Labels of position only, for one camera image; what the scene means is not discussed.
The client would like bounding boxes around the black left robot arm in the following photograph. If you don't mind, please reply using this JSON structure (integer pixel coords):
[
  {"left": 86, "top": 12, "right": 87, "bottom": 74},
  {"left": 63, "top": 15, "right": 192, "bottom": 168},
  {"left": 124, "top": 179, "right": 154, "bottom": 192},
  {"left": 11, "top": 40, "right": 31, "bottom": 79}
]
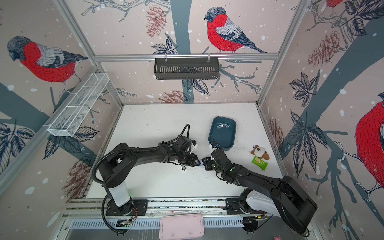
[{"left": 91, "top": 124, "right": 201, "bottom": 235}]

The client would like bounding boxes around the pink plastic box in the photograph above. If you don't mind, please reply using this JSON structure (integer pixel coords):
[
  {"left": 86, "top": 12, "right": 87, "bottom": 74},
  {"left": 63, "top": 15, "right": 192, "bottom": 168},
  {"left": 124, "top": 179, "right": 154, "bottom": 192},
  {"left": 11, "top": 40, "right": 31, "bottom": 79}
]
[{"left": 159, "top": 214, "right": 205, "bottom": 240}]

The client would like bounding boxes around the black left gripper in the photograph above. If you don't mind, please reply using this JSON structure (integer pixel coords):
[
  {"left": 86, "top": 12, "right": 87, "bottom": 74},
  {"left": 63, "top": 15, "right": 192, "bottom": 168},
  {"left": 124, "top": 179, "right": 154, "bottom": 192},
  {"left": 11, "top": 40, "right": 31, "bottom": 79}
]
[{"left": 177, "top": 151, "right": 203, "bottom": 167}]

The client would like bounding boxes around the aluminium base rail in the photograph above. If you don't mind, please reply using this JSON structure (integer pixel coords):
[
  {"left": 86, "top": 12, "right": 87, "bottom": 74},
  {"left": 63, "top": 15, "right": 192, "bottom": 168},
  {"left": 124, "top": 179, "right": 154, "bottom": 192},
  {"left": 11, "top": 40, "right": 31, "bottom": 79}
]
[{"left": 65, "top": 196, "right": 301, "bottom": 230}]

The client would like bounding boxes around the teal plastic tray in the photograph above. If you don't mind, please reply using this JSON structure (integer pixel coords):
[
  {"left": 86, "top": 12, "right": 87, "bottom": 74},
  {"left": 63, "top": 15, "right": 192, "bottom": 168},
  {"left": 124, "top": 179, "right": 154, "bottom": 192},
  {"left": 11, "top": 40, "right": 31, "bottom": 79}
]
[{"left": 208, "top": 116, "right": 237, "bottom": 151}]

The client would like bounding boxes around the green snack packet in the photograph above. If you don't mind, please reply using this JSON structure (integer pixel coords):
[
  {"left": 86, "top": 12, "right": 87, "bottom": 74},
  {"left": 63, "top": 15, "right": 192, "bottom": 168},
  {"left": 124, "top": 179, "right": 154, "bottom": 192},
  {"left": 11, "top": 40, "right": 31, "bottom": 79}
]
[{"left": 252, "top": 156, "right": 268, "bottom": 171}]

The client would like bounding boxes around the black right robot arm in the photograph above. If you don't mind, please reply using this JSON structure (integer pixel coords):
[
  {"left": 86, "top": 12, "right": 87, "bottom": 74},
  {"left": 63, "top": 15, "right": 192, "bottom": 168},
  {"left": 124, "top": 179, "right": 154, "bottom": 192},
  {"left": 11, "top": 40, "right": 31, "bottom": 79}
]
[{"left": 202, "top": 149, "right": 318, "bottom": 237}]

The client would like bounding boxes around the black wire hanging basket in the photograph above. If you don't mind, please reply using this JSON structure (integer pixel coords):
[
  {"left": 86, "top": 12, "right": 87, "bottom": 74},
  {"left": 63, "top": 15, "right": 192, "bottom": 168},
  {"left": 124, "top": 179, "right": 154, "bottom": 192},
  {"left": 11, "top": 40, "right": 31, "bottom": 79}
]
[{"left": 153, "top": 57, "right": 220, "bottom": 81}]

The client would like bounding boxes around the brown plush dog toy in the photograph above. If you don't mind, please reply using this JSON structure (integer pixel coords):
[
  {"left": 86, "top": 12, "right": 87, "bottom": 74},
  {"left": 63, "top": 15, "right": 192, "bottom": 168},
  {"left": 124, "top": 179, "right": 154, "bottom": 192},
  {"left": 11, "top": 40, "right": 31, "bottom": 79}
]
[{"left": 251, "top": 145, "right": 270, "bottom": 161}]

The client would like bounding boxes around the white mesh wall shelf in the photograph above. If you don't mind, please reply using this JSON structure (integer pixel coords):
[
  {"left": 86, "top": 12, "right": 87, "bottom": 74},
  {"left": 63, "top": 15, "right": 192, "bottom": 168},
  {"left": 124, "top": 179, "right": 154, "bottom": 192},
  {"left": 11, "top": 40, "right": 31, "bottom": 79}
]
[{"left": 48, "top": 73, "right": 110, "bottom": 137}]

